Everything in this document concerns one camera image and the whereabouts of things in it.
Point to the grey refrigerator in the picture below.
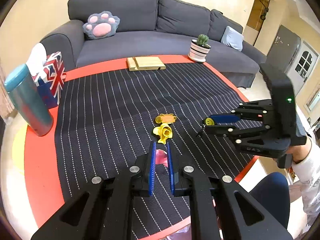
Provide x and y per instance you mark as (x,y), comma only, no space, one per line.
(284,49)

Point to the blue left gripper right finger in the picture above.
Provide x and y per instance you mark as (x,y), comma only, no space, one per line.
(171,169)

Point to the yellow duck toy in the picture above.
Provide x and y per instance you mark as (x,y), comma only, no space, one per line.
(164,132)

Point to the person leg blue trousers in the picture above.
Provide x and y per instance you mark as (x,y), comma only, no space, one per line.
(273,194)

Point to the union jack tissue box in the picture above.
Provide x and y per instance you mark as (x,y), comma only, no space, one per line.
(48,73)

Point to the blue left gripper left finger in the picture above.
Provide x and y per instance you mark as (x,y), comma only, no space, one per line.
(151,167)

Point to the potted cactus striped pot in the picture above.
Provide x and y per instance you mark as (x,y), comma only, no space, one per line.
(199,49)

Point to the orange yellow cat tag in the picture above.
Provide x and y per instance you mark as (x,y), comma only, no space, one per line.
(165,119)

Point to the red coffee table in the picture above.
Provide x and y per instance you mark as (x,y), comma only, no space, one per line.
(40,163)

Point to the yellow smiley badge reel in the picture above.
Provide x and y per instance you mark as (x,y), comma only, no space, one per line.
(205,122)

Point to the wooden phone stand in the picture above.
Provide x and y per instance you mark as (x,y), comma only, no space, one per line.
(145,63)

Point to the teal tumbler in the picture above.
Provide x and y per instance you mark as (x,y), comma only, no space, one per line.
(23,94)

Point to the light blue pillow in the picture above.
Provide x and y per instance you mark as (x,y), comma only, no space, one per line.
(232,38)

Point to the dark grey sofa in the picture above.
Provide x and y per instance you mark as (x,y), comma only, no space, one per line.
(153,27)

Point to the dark striped table mat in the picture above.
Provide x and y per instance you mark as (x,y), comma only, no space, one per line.
(105,121)

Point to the cat paw cushion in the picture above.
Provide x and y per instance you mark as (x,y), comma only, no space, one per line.
(101,25)

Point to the person right hand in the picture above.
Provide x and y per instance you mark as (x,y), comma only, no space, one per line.
(300,152)

